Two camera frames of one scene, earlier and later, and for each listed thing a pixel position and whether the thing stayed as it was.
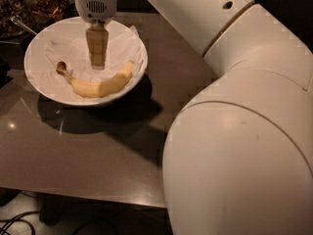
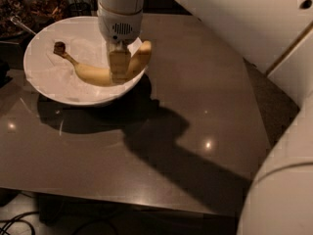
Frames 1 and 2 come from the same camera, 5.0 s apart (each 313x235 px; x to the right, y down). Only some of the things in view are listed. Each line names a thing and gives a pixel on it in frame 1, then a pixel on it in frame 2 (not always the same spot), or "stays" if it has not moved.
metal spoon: x=17 y=20 stays
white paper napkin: x=125 y=45 stays
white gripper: x=96 y=8 → x=119 y=26
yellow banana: x=100 y=88 → x=102 y=76
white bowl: x=58 y=62 stays
